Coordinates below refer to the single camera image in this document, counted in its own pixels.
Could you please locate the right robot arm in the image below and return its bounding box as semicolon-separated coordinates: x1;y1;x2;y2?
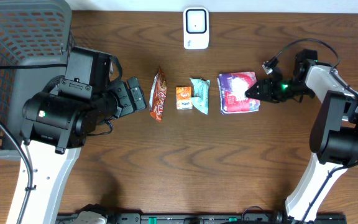
245;49;358;223

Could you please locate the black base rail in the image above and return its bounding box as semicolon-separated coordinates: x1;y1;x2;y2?
56;205;347;224

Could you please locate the small orange box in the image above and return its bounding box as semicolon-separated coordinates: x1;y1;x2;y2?
176;86;193;110

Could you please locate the grey plastic mesh basket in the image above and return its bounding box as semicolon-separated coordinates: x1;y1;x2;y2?
0;0;76;161

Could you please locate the purple red snack packet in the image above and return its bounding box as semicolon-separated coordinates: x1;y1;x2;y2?
217;72;260;114

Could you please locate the orange red chip bag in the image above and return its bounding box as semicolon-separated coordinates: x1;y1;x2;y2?
149;68;167;122

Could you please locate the teal packet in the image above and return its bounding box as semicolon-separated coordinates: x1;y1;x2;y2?
190;78;210;114

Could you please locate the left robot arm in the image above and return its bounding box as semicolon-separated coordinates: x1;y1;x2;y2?
7;77;146;223

